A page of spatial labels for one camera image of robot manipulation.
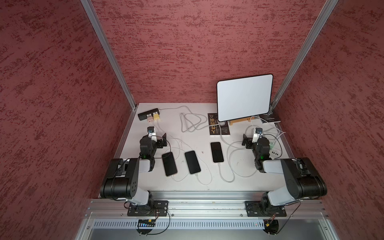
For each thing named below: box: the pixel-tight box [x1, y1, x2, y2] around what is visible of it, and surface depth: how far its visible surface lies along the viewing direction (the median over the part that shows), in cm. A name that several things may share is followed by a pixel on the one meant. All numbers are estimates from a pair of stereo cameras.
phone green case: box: [184, 150, 201, 174], surface depth 92 cm
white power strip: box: [269, 147, 282, 160], surface depth 94 cm
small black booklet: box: [259, 111, 282, 123], surface depth 115 cm
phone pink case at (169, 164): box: [162, 152, 178, 176], surface depth 91 cm
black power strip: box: [137, 108, 160, 121], surface depth 112 cm
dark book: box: [207, 113, 231, 135], surface depth 108 cm
